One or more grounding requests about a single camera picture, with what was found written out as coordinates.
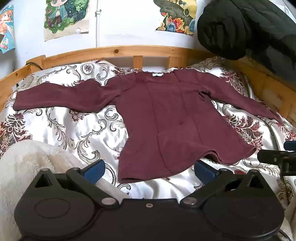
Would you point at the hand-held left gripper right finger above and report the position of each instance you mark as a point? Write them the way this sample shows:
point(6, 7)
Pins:
point(204, 173)

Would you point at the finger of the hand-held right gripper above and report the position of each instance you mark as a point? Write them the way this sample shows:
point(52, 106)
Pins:
point(272, 157)
point(290, 146)

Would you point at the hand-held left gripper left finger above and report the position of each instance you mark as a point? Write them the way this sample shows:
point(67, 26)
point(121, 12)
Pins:
point(95, 171)

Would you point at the maroon long-sleeve shirt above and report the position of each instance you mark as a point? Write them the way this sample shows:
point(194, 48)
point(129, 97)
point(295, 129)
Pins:
point(161, 111)

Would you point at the floral printed bed sheet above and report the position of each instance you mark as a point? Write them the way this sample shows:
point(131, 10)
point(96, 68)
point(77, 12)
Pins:
point(69, 125)

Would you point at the white fluffy blanket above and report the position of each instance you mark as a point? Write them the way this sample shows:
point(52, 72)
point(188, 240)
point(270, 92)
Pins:
point(23, 162)

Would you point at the black padded jacket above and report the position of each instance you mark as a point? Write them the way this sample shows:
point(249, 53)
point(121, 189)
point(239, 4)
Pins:
point(231, 27)

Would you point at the wooden bed frame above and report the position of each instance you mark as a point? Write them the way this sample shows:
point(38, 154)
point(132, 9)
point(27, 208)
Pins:
point(148, 49)

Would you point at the white wall pipe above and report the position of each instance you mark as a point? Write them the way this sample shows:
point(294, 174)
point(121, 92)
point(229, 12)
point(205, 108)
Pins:
point(98, 27)

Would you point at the wall poster with green figure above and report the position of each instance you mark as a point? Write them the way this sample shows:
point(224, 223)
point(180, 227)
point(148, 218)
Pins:
point(64, 16)

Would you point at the wall poster with orange-haired figure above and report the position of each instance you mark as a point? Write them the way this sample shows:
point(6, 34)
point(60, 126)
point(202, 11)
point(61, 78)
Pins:
point(7, 30)

